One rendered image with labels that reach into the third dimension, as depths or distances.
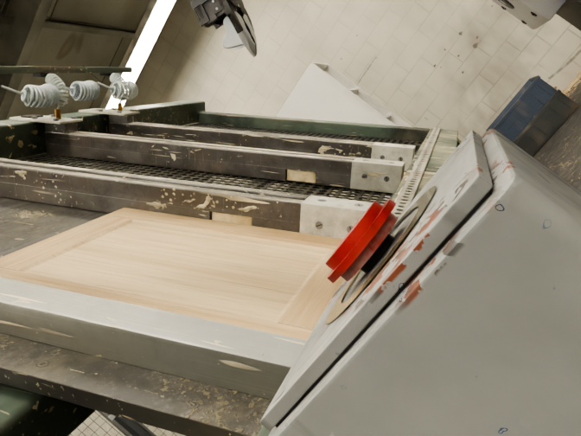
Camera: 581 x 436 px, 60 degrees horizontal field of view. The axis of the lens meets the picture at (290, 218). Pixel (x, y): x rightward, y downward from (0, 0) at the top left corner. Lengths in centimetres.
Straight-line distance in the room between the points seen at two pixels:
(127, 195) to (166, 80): 590
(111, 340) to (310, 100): 423
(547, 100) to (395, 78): 175
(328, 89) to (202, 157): 329
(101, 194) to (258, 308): 53
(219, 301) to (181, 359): 14
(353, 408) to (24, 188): 107
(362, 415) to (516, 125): 477
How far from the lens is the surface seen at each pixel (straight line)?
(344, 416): 16
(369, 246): 19
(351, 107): 460
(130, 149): 154
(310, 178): 131
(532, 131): 492
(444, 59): 591
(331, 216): 86
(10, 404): 60
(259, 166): 135
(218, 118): 252
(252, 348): 50
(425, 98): 592
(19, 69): 169
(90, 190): 108
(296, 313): 61
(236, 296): 65
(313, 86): 467
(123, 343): 55
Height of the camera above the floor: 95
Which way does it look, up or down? 5 degrees up
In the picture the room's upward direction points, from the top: 52 degrees counter-clockwise
